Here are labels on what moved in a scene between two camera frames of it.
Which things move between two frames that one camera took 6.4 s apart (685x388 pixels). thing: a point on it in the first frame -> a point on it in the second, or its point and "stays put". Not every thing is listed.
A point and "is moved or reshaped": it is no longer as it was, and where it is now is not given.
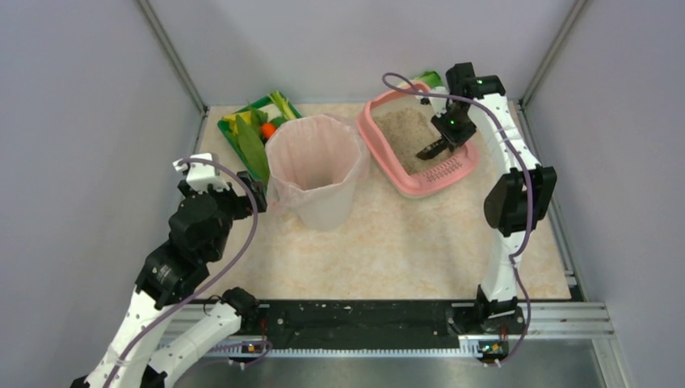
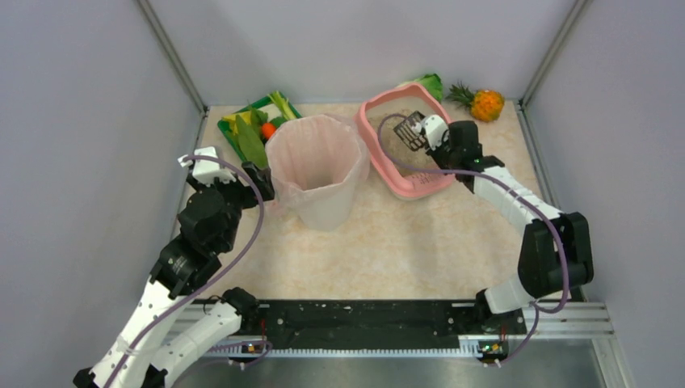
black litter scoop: (434, 149) is moved or reshaped
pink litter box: (394, 127) stays put
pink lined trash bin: (313, 164) stays put
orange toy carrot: (268, 130) stays put
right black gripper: (447, 138) -> (424, 136)
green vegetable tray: (228, 134) stays put
